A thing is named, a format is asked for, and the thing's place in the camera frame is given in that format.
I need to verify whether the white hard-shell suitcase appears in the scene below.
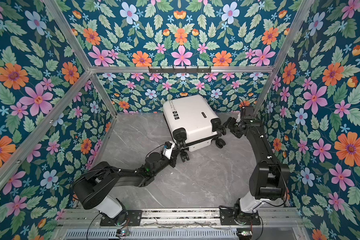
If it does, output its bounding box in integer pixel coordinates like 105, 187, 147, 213
163, 95, 226, 153

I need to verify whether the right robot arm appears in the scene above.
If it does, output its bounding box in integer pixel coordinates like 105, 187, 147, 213
224, 117, 290, 225

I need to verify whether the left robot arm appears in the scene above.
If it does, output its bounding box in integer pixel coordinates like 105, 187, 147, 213
70, 142, 189, 226

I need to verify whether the left small circuit board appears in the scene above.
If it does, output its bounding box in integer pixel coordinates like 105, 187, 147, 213
116, 229, 131, 238

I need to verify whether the small circuit board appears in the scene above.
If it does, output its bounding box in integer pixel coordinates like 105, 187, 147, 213
237, 229, 253, 240
116, 229, 131, 238

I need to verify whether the right small circuit board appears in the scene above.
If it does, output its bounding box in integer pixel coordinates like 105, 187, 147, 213
237, 229, 253, 240

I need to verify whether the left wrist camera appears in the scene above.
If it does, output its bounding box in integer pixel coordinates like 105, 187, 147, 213
163, 141, 176, 160

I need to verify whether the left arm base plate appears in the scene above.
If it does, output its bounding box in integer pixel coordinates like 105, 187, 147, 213
100, 210, 143, 227

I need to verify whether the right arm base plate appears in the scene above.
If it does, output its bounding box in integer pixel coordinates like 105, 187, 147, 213
218, 205, 262, 226

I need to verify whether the black wall hook rack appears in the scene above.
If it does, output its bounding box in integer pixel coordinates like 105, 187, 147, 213
148, 67, 212, 74

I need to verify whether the white slotted cable duct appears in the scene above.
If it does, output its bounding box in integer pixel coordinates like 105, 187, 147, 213
63, 229, 238, 240

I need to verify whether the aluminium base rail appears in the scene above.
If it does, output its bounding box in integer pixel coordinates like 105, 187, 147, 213
57, 207, 303, 229

